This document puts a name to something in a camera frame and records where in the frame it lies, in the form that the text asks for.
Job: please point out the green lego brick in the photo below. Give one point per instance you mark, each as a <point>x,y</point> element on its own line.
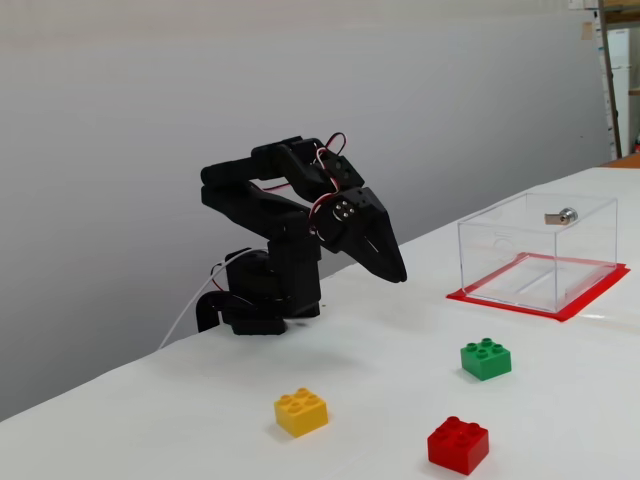
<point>485,362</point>

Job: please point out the yellow lego brick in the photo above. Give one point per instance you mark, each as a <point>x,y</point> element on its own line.
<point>300,415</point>

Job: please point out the brown wooden table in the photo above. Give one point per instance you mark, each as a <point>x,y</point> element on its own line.
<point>627,161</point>

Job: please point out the brown paper tag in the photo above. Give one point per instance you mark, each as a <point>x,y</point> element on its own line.
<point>586,31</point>

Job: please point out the wooden shelf post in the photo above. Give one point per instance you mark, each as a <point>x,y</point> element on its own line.
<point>609,80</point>

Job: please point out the black table clamp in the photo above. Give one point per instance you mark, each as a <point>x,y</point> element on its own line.
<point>206,310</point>

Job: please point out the red lego brick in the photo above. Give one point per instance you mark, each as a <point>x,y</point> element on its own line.
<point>457,447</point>

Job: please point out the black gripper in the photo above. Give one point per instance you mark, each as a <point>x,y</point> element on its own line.
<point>369,216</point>

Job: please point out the transparent plastic box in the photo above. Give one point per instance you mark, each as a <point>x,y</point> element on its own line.
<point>505,260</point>

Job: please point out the red tape rectangle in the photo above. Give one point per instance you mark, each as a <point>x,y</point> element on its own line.
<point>570,314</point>

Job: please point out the silver metal box lock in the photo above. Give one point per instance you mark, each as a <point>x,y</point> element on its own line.
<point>565,215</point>

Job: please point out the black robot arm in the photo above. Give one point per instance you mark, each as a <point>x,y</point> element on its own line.
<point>280,220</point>

